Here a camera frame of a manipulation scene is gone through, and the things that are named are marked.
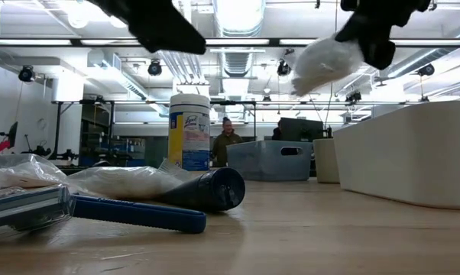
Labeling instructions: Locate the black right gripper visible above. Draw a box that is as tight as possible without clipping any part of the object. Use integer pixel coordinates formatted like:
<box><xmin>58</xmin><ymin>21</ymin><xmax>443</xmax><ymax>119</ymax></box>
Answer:
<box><xmin>335</xmin><ymin>0</ymin><xmax>432</xmax><ymax>70</ymax></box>

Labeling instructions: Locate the clear bag white cotton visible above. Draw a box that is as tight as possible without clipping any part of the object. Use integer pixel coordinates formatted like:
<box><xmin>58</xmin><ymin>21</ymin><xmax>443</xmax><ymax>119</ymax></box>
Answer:
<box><xmin>0</xmin><ymin>154</ymin><xmax>69</xmax><ymax>190</ymax></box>
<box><xmin>290</xmin><ymin>36</ymin><xmax>364</xmax><ymax>97</ymax></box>

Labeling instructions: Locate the clear vanity pack bag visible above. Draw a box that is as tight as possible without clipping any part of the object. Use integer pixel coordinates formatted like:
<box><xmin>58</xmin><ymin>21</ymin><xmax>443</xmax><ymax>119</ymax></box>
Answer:
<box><xmin>67</xmin><ymin>158</ymin><xmax>193</xmax><ymax>200</ymax></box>

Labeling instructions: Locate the dark shave butter tube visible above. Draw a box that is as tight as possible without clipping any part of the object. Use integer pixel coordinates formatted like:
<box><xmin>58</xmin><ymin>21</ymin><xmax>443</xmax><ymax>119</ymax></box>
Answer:
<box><xmin>155</xmin><ymin>167</ymin><xmax>247</xmax><ymax>213</ymax></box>

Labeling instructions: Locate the black ceiling spotlight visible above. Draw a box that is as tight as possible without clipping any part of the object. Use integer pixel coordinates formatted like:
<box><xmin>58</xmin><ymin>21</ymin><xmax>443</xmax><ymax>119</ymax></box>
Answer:
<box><xmin>147</xmin><ymin>59</ymin><xmax>163</xmax><ymax>76</ymax></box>
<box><xmin>18</xmin><ymin>64</ymin><xmax>36</xmax><ymax>83</ymax></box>
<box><xmin>276</xmin><ymin>59</ymin><xmax>292</xmax><ymax>76</ymax></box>
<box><xmin>416</xmin><ymin>63</ymin><xmax>436</xmax><ymax>77</ymax></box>

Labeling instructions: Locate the white yellow wipes canister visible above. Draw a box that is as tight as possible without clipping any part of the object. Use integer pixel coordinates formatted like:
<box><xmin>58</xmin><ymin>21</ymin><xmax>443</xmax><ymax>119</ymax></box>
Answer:
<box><xmin>167</xmin><ymin>93</ymin><xmax>212</xmax><ymax>172</ymax></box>

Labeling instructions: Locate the dark computer monitor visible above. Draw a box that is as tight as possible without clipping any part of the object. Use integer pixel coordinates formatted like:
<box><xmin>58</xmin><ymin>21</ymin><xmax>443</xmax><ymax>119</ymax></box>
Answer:
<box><xmin>279</xmin><ymin>117</ymin><xmax>326</xmax><ymax>143</ymax></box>

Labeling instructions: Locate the large white plastic bin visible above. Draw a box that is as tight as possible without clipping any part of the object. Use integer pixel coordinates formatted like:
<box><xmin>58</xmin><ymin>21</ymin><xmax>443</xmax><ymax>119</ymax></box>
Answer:
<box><xmin>332</xmin><ymin>99</ymin><xmax>460</xmax><ymax>210</ymax></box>

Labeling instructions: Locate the small white plastic bin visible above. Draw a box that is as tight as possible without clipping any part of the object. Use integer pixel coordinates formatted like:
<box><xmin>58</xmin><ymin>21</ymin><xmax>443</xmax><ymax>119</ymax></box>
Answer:
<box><xmin>313</xmin><ymin>137</ymin><xmax>342</xmax><ymax>184</ymax></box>

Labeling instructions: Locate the blue storage shelf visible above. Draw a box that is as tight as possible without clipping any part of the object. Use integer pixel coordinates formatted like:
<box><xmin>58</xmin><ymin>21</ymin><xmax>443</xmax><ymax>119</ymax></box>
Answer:
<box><xmin>79</xmin><ymin>102</ymin><xmax>147</xmax><ymax>168</ymax></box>

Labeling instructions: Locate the blue disposable razor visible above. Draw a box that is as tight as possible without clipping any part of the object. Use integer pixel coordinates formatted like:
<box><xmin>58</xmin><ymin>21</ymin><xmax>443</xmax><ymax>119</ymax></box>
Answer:
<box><xmin>0</xmin><ymin>186</ymin><xmax>207</xmax><ymax>235</ymax></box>

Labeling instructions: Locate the red black machine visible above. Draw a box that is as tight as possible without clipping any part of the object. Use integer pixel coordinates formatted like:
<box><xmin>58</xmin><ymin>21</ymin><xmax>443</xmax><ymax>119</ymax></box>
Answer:
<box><xmin>0</xmin><ymin>121</ymin><xmax>19</xmax><ymax>156</ymax></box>

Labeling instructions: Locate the silver ceiling air duct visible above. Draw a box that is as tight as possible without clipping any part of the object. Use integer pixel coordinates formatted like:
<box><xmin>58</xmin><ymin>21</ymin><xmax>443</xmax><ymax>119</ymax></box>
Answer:
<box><xmin>212</xmin><ymin>0</ymin><xmax>267</xmax><ymax>77</ymax></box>

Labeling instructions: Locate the background black rig frame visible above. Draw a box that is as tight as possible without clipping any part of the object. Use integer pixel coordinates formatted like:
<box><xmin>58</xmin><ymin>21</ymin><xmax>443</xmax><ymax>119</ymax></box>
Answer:
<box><xmin>50</xmin><ymin>99</ymin><xmax>258</xmax><ymax>161</ymax></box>

